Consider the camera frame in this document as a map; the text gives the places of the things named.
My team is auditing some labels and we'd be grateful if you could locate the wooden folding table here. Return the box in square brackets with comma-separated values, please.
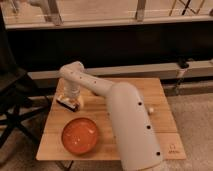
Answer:
[36, 78, 186, 161]

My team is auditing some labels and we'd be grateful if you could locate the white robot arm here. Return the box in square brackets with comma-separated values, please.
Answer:
[58, 61, 165, 171]

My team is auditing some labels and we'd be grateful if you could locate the black office chair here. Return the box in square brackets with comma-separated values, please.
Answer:
[0, 8, 51, 148]

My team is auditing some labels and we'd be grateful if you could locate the orange bowl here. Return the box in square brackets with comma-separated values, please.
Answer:
[61, 117, 99, 155]

